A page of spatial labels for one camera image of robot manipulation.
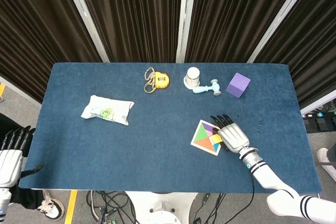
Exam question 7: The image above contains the mint toy hammer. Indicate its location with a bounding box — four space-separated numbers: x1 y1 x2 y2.
193 79 222 97

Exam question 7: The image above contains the wooden tangram puzzle tray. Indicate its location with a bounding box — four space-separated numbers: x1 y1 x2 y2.
190 119 224 156

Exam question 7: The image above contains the green triangle tangram piece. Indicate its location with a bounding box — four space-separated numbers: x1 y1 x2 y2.
194 123 210 144

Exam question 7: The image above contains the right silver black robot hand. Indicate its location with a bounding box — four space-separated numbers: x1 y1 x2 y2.
210 114 250 154

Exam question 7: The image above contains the orange triangle tangram piece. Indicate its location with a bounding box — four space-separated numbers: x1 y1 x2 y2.
195 137 219 154

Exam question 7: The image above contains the braided patterned lanyard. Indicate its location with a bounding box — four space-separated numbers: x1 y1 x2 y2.
143 66 158 88

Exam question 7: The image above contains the black power strip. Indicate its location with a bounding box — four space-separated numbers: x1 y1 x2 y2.
301 110 336 133

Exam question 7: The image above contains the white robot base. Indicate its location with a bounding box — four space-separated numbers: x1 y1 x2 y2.
123 191 200 224

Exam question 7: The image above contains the dark brown curtain panel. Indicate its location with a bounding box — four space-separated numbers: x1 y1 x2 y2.
73 0 185 63
184 0 307 63
0 0 103 104
254 0 336 110

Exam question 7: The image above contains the purple foam cube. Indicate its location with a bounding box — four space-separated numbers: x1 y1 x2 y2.
226 72 251 99

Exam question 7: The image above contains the yellow tape measure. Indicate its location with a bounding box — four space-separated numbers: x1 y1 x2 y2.
143 71 171 94

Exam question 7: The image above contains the white paper cup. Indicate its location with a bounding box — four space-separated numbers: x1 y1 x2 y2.
183 67 202 90

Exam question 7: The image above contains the white black sneaker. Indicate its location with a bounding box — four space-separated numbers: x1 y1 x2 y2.
36 189 65 221

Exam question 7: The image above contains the white green snack bag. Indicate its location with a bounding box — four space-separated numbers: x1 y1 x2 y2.
80 94 135 126

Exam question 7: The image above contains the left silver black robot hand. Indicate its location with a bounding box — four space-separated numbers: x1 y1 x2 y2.
0 126 45 189

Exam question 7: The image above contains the blue fabric table cover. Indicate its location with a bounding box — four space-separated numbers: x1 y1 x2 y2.
18 62 323 194

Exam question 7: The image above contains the tangled black cable bundle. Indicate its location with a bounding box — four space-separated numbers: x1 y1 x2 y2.
90 190 138 224

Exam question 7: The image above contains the white frame post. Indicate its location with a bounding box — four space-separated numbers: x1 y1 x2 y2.
175 0 198 63
59 0 110 63
246 0 316 63

